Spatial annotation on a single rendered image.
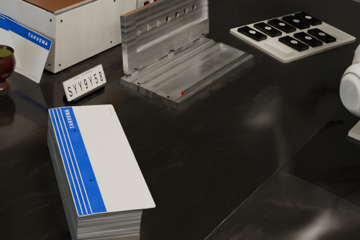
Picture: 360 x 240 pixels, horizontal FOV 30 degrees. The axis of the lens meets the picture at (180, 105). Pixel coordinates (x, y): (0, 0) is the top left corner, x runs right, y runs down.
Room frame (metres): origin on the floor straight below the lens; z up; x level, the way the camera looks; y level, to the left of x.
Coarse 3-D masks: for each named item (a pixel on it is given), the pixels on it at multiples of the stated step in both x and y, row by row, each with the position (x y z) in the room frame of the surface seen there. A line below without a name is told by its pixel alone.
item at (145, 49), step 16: (160, 0) 1.89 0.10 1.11; (176, 0) 1.96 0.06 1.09; (192, 0) 2.03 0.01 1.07; (208, 0) 2.10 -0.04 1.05; (128, 16) 1.74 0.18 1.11; (144, 16) 1.81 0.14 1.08; (160, 16) 1.88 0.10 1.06; (192, 16) 2.03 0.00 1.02; (208, 16) 2.09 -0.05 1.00; (128, 32) 1.73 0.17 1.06; (144, 32) 1.81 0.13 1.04; (160, 32) 1.87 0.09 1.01; (176, 32) 1.94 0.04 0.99; (192, 32) 2.00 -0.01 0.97; (208, 32) 2.08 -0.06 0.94; (128, 48) 1.72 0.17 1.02; (144, 48) 1.79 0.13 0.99; (160, 48) 1.85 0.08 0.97; (176, 48) 1.92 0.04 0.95; (128, 64) 1.71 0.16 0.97; (144, 64) 1.77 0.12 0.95
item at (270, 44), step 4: (268, 44) 2.11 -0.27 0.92; (272, 44) 2.11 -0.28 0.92; (276, 44) 2.11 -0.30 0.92; (272, 48) 2.09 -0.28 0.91; (276, 48) 2.08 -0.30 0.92; (280, 48) 2.09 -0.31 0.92; (284, 48) 2.09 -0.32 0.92; (280, 52) 2.07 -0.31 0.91; (284, 52) 2.06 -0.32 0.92; (288, 52) 2.06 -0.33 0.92
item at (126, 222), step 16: (48, 128) 1.37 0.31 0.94; (48, 144) 1.35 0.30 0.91; (64, 160) 1.17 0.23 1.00; (64, 176) 1.14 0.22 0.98; (64, 192) 1.14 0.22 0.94; (64, 208) 1.13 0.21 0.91; (80, 224) 1.00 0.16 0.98; (96, 224) 1.01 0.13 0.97; (112, 224) 1.03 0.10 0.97; (128, 224) 1.04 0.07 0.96
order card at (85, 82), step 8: (88, 72) 1.66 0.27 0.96; (96, 72) 1.68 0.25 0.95; (72, 80) 1.60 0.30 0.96; (80, 80) 1.62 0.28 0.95; (88, 80) 1.64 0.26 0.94; (96, 80) 1.67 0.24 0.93; (104, 80) 1.69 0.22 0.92; (64, 88) 1.57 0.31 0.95; (72, 88) 1.59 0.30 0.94; (80, 88) 1.61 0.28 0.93; (88, 88) 1.63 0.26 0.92; (72, 96) 1.58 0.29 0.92
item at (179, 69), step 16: (192, 48) 1.98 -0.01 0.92; (208, 48) 2.01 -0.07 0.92; (224, 48) 2.03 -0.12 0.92; (160, 64) 1.84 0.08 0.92; (176, 64) 1.86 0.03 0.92; (192, 64) 1.87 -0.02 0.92; (208, 64) 1.89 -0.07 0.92; (224, 64) 1.91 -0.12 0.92; (240, 64) 1.92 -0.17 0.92; (128, 80) 1.71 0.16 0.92; (144, 80) 1.73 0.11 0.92; (160, 80) 1.74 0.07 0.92; (176, 80) 1.75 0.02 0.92; (192, 80) 1.77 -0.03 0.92; (208, 80) 1.78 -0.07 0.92; (160, 96) 1.65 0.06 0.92; (176, 96) 1.66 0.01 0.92; (192, 96) 1.68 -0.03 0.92
